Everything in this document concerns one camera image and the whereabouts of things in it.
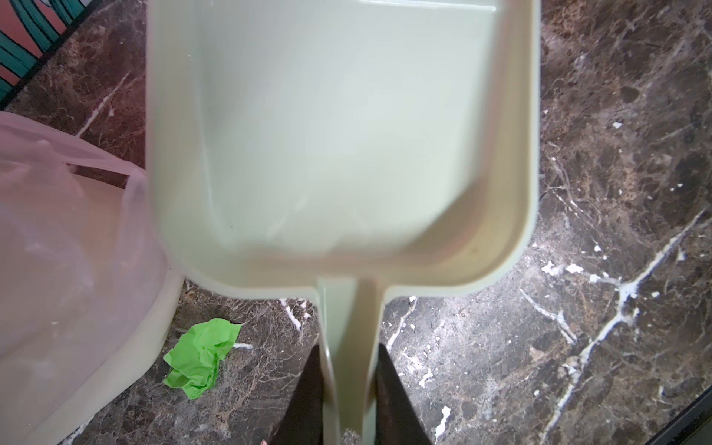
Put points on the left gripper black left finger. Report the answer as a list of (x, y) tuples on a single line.
[(303, 423)]

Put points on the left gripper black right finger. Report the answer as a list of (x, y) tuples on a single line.
[(396, 420)]

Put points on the cream trash bin with bag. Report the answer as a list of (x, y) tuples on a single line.
[(87, 294)]

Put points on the light green dustpan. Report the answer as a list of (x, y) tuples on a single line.
[(347, 153)]

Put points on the green paper scrap near bin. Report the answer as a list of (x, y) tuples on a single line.
[(196, 358)]

